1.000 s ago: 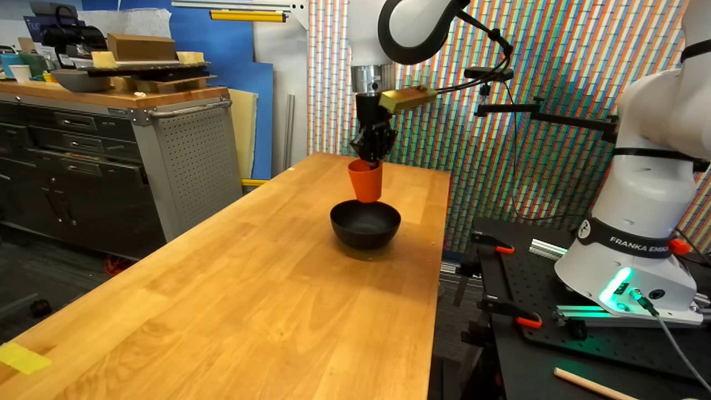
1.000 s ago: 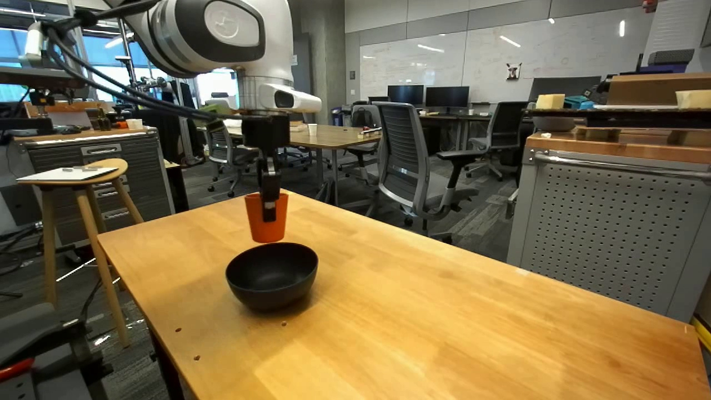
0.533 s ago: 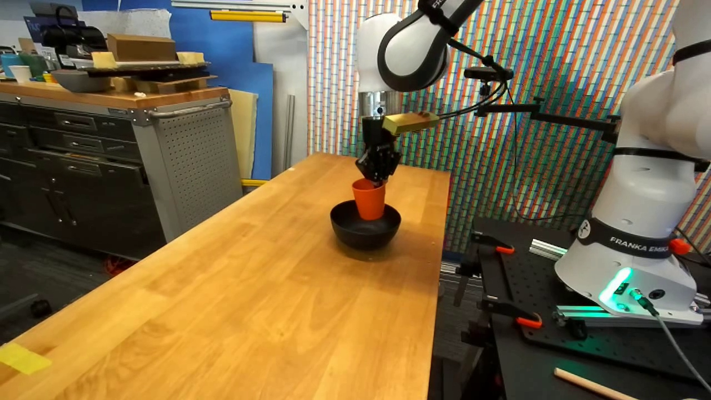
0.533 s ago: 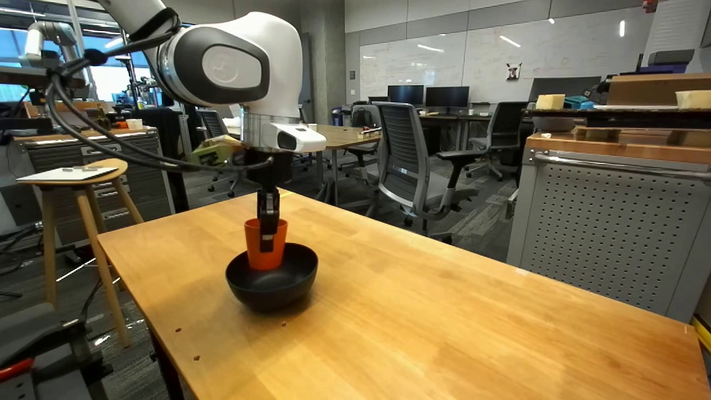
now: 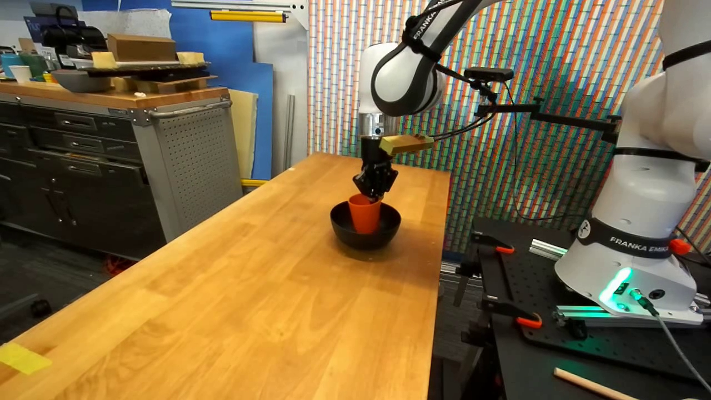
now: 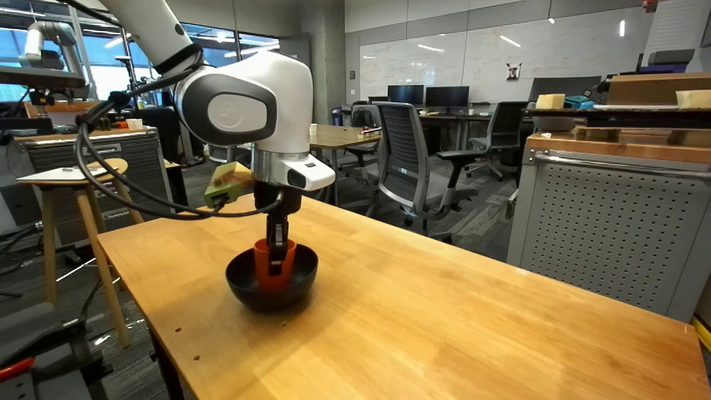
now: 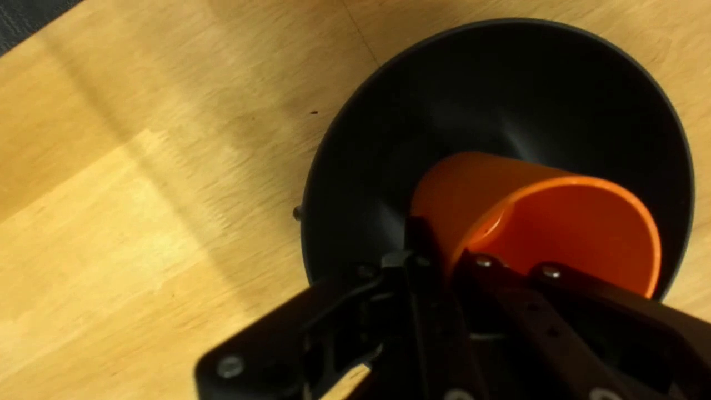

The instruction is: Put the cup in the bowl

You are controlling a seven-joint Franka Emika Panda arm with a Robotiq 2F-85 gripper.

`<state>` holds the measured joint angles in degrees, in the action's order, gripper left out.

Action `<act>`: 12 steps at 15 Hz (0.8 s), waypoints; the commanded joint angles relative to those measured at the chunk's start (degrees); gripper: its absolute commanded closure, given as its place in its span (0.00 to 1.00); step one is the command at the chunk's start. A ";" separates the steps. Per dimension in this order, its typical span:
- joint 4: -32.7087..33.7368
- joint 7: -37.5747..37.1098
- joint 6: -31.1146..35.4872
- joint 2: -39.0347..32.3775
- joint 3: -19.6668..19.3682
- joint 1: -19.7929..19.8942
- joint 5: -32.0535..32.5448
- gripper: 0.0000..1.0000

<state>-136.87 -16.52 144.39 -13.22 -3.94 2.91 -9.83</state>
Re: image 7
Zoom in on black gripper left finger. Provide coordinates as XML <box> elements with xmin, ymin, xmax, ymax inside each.
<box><xmin>194</xmin><ymin>215</ymin><xmax>463</xmax><ymax>400</ymax></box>

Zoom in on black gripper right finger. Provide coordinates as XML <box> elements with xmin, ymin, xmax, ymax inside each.
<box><xmin>452</xmin><ymin>249</ymin><xmax>711</xmax><ymax>400</ymax></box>

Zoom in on orange plastic cup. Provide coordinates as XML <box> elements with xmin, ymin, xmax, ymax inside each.
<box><xmin>407</xmin><ymin>149</ymin><xmax>665</xmax><ymax>302</ymax></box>

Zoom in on black bowl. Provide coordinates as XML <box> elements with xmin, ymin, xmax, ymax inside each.
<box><xmin>291</xmin><ymin>16</ymin><xmax>697</xmax><ymax>302</ymax></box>

